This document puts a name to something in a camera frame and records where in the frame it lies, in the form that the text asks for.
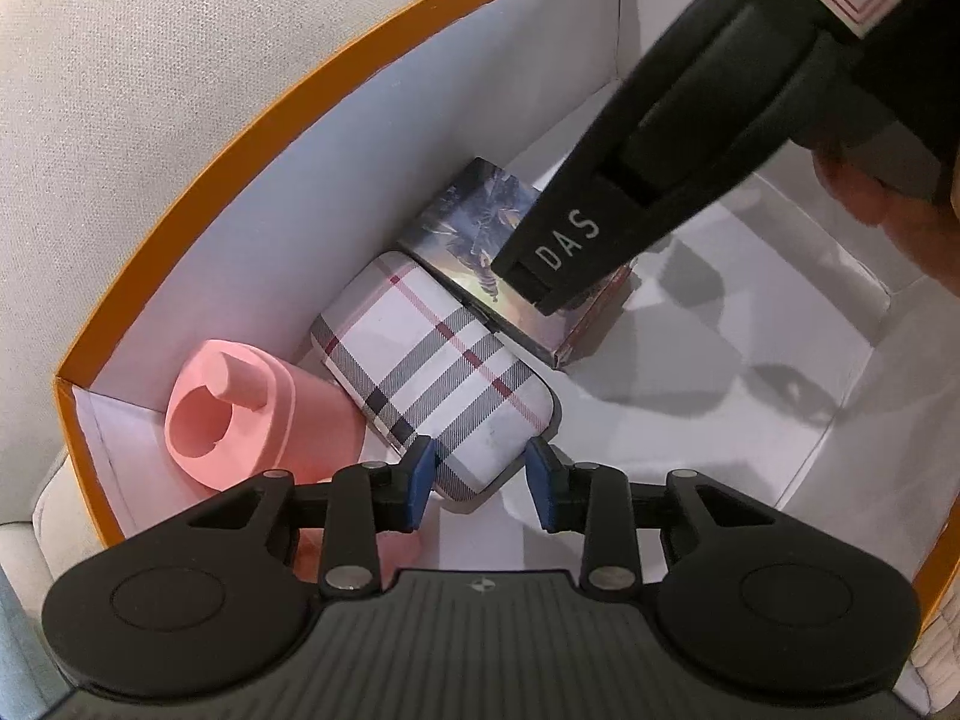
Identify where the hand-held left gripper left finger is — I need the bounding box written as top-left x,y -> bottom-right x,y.
184,436 -> 437,599

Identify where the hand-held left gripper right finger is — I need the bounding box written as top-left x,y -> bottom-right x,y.
525,436 -> 781,599

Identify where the pink plastic cup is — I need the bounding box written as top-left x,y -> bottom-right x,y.
163,339 -> 425,586

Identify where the plaid hard case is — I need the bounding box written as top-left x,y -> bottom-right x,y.
310,250 -> 560,500

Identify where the printed card box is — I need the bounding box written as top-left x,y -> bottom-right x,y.
397,157 -> 638,370

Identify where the orange cardboard box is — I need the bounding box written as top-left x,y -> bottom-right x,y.
52,0 -> 960,717

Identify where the person's right hand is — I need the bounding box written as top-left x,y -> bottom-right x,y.
812,136 -> 960,282

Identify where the light blue pillow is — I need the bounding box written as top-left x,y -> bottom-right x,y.
0,562 -> 53,720

